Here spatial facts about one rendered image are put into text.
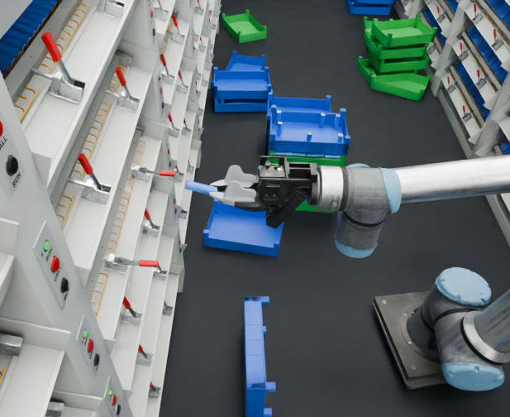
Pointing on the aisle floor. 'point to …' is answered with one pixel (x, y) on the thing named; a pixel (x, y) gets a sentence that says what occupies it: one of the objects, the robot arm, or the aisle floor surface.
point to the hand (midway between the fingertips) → (216, 192)
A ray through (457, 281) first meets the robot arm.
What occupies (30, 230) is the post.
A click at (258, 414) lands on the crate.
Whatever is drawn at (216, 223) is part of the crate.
